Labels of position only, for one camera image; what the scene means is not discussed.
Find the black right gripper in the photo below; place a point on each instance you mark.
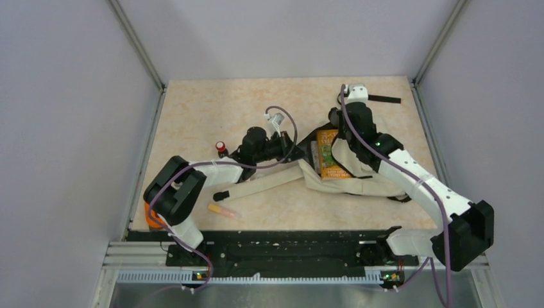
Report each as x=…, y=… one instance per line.
x=339, y=112

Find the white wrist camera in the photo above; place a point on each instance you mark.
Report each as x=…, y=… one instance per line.
x=274, y=122
x=355, y=93

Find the cream canvas backpack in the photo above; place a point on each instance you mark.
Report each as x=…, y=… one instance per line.
x=364, y=181

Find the orange green storey treehouse book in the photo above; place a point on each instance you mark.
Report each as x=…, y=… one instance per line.
x=330, y=170

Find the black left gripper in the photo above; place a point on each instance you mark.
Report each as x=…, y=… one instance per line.
x=286, y=145

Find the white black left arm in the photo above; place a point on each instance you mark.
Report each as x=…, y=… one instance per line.
x=172, y=194

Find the aluminium frame rail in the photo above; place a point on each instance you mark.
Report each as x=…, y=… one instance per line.
x=136, y=44

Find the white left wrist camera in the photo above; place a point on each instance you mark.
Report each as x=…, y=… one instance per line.
x=274, y=122

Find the Little Women floral book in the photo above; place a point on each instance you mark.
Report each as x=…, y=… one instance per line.
x=315, y=156

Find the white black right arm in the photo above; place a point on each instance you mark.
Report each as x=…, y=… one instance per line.
x=465, y=229

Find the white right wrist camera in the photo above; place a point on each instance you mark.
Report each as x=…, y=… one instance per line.
x=355, y=93

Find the yellow pink highlighter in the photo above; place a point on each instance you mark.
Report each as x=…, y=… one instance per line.
x=217, y=209

